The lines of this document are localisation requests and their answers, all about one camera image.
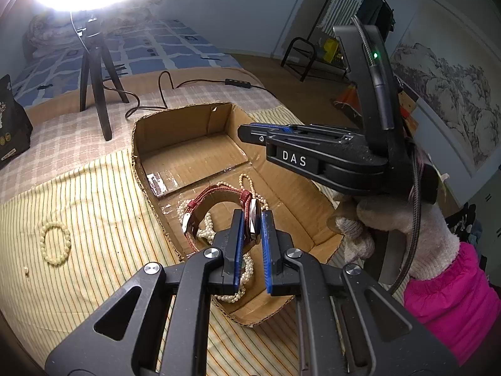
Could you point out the cardboard panel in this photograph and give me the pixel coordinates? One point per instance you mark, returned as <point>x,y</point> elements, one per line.
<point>409,102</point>

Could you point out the dark patterned cloth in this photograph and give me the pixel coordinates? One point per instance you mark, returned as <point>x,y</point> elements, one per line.
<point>469,231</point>

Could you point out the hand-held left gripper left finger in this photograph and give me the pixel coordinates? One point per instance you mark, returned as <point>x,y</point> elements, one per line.
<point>237,243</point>

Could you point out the landscape wall painting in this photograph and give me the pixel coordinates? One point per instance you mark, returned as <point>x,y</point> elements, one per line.
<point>450,86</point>

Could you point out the black printed bag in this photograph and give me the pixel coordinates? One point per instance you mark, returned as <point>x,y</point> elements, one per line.
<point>11,133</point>

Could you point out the black clothes rack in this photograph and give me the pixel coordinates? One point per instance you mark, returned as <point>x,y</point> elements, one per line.
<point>299,39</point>

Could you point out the cardboard box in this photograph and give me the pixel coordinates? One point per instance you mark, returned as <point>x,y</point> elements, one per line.
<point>188,156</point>

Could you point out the blue patterned bedding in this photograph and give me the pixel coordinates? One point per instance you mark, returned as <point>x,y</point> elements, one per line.
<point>156,47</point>

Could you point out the dark green garment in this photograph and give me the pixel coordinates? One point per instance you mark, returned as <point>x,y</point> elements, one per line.
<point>370,6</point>

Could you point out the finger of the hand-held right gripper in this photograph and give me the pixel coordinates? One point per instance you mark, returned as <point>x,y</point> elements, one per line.
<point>274,125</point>
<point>254,135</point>

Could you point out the person's right forearm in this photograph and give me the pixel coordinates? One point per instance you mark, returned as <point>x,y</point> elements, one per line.
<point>450,301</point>

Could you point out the yellow crate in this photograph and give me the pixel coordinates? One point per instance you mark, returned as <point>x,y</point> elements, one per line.
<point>330,49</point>

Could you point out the orange cloth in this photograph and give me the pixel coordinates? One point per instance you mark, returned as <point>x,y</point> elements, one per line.
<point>348,98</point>

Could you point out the person's right hand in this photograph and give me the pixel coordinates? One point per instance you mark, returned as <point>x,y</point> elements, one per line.
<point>430,239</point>

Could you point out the plaid bed sheet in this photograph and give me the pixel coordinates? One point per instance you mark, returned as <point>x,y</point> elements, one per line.
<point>62,133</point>

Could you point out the black tripod stand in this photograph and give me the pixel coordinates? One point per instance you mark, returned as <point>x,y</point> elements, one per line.
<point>88,78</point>

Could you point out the yellow striped blanket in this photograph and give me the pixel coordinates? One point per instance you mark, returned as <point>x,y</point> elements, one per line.
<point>98,211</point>

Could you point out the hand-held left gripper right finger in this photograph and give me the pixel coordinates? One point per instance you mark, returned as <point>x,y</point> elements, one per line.
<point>268,250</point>

